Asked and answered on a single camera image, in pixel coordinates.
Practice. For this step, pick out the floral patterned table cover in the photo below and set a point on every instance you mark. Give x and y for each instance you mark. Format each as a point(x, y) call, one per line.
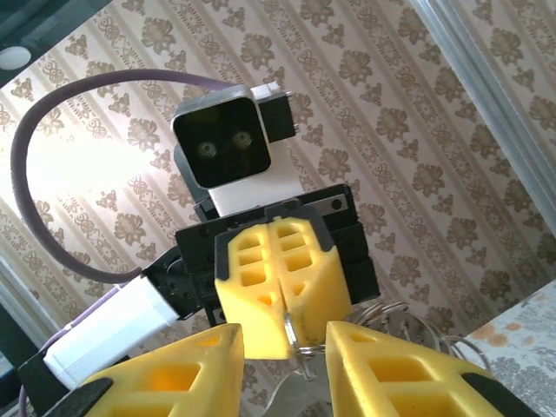
point(521, 347)

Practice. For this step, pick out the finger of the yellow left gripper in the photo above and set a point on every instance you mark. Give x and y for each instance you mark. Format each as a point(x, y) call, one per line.
point(317, 295)
point(247, 304)

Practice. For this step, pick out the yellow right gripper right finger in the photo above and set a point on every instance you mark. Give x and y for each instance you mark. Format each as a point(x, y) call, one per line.
point(391, 382)

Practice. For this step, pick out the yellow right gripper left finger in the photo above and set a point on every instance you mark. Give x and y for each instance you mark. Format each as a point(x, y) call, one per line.
point(174, 382)

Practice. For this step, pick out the aluminium left frame post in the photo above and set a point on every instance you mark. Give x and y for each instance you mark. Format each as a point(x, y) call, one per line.
point(499, 82)

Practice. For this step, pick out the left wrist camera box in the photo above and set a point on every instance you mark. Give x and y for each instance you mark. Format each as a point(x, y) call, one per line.
point(221, 139)

